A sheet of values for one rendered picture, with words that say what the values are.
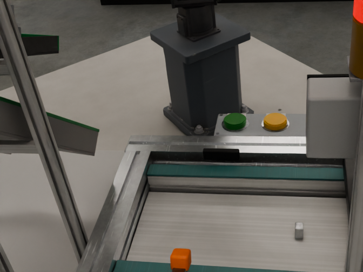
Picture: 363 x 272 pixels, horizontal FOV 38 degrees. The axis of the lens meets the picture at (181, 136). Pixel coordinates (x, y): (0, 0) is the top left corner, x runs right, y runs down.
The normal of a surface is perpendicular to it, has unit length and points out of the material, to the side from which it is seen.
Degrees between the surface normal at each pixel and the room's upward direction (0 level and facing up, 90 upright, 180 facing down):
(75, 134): 90
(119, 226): 0
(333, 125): 90
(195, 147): 0
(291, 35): 0
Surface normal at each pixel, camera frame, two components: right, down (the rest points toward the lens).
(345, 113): -0.18, 0.60
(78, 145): 0.93, 0.11
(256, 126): -0.12, -0.80
